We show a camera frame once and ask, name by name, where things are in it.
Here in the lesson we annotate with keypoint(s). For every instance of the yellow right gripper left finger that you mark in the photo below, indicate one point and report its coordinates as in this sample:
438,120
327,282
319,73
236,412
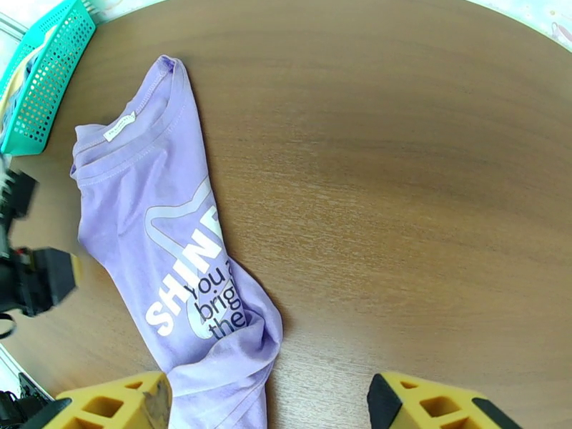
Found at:
103,405

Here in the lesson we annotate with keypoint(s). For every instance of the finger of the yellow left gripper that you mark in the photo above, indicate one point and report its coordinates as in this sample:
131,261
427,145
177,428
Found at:
53,276

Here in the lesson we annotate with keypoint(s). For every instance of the blue t-shirt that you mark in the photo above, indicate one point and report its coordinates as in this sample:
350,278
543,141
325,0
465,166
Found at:
6,124

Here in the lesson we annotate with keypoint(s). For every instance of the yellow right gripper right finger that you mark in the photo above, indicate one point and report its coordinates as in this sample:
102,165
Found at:
429,405

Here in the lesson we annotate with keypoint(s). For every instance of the tan t-shirt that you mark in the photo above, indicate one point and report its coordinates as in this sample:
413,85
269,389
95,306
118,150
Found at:
18,83

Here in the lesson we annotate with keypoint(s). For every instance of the teal plastic laundry basket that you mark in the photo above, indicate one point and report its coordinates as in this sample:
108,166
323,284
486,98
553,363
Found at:
53,83

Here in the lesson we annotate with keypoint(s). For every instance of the purple printed t-shirt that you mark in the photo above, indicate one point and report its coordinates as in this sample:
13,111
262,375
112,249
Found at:
161,226

